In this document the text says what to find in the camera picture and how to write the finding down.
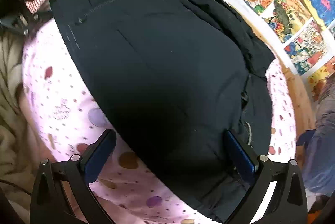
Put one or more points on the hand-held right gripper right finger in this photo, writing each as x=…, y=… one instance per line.
x=239, y=153

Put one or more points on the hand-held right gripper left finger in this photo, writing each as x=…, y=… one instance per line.
x=100, y=153

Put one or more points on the black padded jacket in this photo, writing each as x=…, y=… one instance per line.
x=157, y=69

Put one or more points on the pink apple printed quilt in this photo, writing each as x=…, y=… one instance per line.
x=65, y=98

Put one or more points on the clear plastic bag of bedding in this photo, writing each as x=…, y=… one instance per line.
x=324, y=135

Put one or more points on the group of colourful wall drawings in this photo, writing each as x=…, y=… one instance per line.
x=288, y=4

